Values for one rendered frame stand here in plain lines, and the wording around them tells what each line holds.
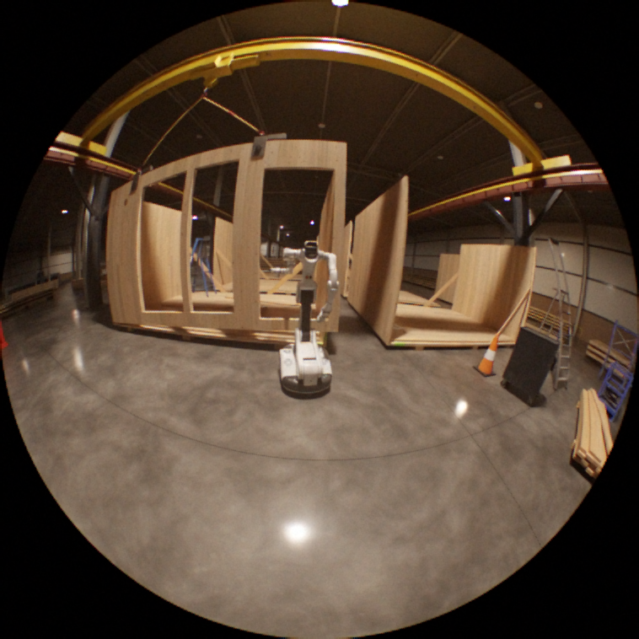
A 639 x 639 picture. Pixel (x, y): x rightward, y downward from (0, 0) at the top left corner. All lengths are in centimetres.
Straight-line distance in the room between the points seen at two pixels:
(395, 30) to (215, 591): 1167
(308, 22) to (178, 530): 1141
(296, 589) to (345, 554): 35
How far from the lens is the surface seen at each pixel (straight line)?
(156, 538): 158
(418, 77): 566
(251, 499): 145
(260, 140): 325
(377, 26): 1016
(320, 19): 1011
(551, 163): 849
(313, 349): 203
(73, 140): 963
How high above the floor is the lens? 135
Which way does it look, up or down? 17 degrees down
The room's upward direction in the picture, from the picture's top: 5 degrees clockwise
